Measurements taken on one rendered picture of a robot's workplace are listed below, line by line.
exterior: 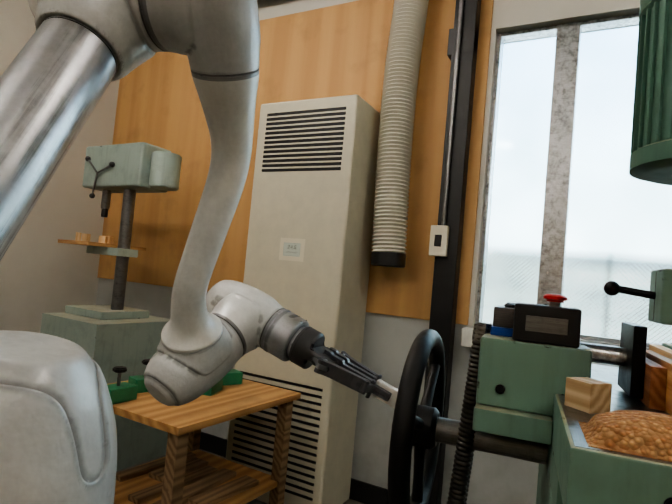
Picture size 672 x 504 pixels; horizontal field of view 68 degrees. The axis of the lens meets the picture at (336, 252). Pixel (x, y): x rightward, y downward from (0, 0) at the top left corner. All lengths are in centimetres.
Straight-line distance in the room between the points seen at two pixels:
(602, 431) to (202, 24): 65
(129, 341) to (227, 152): 189
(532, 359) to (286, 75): 235
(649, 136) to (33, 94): 75
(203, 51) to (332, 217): 146
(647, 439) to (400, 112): 190
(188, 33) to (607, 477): 68
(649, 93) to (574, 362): 36
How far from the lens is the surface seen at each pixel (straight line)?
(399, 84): 229
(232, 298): 97
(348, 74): 263
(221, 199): 81
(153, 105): 346
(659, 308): 75
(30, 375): 42
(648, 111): 77
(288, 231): 223
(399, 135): 222
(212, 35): 74
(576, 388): 63
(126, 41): 77
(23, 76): 70
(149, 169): 263
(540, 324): 70
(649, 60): 80
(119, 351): 258
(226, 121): 78
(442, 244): 212
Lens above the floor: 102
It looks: 3 degrees up
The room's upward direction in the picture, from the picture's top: 5 degrees clockwise
